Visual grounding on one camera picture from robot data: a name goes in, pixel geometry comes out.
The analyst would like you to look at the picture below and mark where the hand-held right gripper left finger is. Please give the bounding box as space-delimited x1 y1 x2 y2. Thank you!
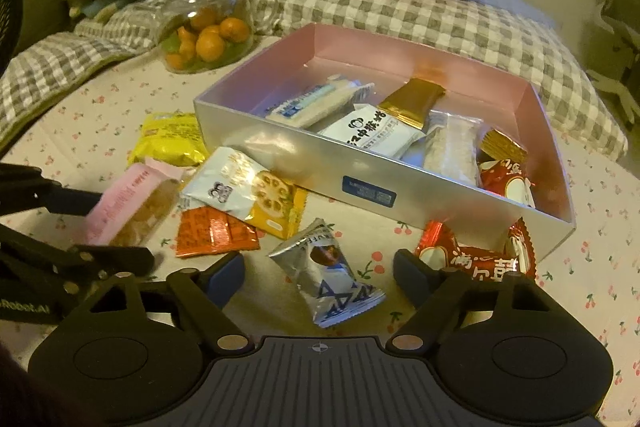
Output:
85 251 256 354

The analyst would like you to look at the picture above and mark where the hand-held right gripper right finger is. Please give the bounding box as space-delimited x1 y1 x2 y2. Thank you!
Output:
386 249 563 353

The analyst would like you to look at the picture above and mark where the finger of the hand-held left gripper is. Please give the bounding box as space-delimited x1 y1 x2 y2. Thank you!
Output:
0 164 106 218
0 224 156 300

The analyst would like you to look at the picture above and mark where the orange snack packet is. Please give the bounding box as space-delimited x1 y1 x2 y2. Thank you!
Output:
176 206 261 259

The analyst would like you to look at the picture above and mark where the pink snack packet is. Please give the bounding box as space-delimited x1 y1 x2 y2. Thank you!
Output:
80 158 186 250

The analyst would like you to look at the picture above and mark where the red candy packet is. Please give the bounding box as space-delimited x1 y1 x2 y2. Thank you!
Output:
477 157 538 210
414 217 538 283

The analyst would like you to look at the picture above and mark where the silver packet with blue triangles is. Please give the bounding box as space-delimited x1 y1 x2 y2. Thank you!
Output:
267 218 387 329

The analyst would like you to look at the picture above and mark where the white and yellow snack packet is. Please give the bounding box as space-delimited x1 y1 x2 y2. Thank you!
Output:
180 147 308 242

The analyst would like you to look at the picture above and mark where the long clear cracker packet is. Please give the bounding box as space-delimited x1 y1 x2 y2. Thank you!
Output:
422 112 486 188

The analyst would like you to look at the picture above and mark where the silver box with pink inside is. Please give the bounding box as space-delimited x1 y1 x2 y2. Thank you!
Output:
192 23 578 260

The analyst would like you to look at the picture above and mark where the white packet with black print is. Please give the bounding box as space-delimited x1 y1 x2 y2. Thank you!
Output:
317 103 426 159

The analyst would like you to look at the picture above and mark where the clear wafer packet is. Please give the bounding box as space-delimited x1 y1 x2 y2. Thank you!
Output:
480 129 528 162

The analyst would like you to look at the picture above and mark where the gold snack packet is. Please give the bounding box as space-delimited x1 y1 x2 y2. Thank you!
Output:
377 78 447 131

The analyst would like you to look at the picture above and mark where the long white barcode packet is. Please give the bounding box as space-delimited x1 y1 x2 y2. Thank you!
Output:
250 76 376 128

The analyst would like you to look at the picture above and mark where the cherry print tablecloth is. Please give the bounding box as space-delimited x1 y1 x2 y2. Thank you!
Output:
0 32 640 408

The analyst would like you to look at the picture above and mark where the black fan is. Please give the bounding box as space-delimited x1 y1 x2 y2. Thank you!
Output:
0 0 21 72

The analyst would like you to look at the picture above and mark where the glass jar with small oranges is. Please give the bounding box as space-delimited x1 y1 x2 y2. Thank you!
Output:
122 0 281 75

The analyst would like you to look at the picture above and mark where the grey checked blanket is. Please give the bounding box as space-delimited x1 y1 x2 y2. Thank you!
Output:
0 0 628 158

